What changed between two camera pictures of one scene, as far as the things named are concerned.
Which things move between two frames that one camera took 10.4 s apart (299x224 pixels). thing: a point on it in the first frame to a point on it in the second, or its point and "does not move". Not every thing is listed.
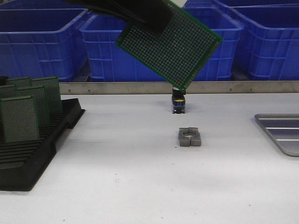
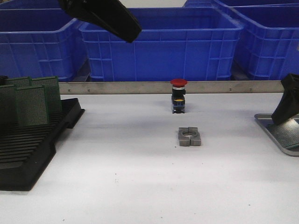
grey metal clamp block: (187, 134) does not move
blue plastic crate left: (44, 42) does not move
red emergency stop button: (178, 101) does not move
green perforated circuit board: (179, 52) to (287, 133)
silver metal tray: (284, 128) does not move
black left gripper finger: (153, 15) to (288, 105)
